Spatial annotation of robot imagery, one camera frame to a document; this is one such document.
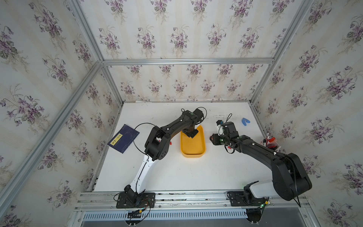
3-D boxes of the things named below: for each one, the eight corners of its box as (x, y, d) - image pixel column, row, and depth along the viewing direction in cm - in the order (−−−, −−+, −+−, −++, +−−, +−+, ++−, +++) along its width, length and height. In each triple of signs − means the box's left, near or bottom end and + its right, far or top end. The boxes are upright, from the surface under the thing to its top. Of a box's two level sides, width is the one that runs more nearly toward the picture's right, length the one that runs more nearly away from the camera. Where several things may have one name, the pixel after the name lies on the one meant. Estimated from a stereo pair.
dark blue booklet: (108, 146, 97) (106, 144, 94) (126, 127, 108) (124, 124, 105) (122, 154, 93) (121, 152, 90) (139, 133, 104) (138, 130, 101)
